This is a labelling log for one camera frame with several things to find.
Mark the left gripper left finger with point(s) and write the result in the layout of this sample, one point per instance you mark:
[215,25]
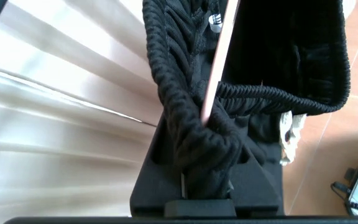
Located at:
[154,189]

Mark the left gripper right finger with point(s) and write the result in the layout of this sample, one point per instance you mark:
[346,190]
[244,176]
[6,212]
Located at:
[253,193]

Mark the pink clothes hanger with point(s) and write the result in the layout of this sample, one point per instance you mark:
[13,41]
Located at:
[222,53]

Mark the black garment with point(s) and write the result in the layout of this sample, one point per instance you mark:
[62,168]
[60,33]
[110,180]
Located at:
[291,46]

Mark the beige curtain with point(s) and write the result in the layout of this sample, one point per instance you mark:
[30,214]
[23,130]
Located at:
[57,124]

